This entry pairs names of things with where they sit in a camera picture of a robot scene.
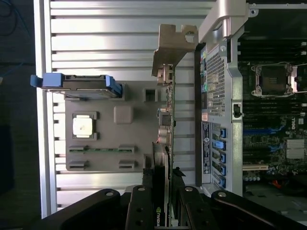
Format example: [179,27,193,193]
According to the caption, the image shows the dark label sticker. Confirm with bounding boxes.
[201,121,212,174]

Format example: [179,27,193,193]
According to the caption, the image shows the green RAM stick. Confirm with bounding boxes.
[69,149,135,153]

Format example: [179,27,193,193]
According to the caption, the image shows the white expansion slot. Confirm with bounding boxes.
[242,164,269,171]

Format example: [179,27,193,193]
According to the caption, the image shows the grey plastic parts rack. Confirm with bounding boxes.
[64,80,169,172]

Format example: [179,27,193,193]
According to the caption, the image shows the silver CPU chip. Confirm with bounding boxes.
[72,117,94,139]

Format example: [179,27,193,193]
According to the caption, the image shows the blue expansion slot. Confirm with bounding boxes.
[243,128,284,135]

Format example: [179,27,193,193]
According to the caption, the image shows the dark green motherboard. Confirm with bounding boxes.
[239,38,307,174]

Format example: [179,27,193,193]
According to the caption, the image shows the silver finned heatsink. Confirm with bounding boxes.
[286,139,307,159]

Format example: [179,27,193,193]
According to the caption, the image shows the disk in blue carrier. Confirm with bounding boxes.
[30,74,123,99]

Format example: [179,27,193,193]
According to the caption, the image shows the silver open PC case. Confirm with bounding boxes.
[194,0,307,230]

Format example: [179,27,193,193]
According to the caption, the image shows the metal-framed CPU socket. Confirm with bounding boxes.
[250,62,298,98]

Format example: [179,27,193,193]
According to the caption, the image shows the blue cable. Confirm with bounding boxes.
[0,0,27,37]

